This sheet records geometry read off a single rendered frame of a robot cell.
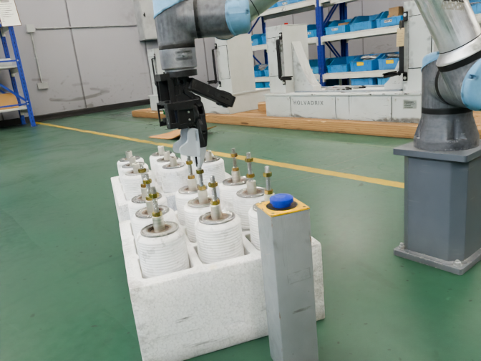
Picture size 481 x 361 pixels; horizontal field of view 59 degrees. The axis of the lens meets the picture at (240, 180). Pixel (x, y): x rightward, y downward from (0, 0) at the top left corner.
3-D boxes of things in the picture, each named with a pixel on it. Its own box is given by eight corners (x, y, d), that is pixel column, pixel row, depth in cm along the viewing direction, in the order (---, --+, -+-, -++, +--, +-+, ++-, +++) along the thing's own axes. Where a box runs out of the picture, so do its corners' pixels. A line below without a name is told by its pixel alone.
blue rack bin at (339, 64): (346, 70, 666) (346, 56, 661) (367, 69, 638) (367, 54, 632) (326, 73, 637) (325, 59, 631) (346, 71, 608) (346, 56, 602)
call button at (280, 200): (288, 202, 75) (287, 191, 74) (298, 208, 71) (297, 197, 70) (266, 206, 73) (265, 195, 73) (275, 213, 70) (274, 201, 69)
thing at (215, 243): (248, 283, 97) (240, 208, 92) (248, 306, 88) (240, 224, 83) (206, 286, 97) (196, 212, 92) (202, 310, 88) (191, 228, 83)
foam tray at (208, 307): (261, 251, 128) (256, 194, 124) (326, 319, 92) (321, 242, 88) (129, 282, 118) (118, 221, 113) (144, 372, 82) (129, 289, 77)
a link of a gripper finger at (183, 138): (173, 167, 97) (167, 127, 94) (197, 162, 100) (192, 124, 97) (178, 170, 94) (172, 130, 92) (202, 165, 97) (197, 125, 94)
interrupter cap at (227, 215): (235, 211, 91) (235, 208, 91) (235, 224, 84) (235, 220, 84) (200, 214, 91) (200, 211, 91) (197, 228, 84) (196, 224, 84)
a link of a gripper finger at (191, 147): (180, 171, 94) (173, 130, 91) (204, 166, 96) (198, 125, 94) (185, 173, 91) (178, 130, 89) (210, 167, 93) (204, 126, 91)
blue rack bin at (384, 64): (396, 66, 599) (396, 51, 593) (422, 65, 570) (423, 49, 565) (376, 70, 569) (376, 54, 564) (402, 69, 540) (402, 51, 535)
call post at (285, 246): (303, 346, 85) (292, 197, 76) (320, 368, 78) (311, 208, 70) (270, 356, 83) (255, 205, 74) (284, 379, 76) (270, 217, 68)
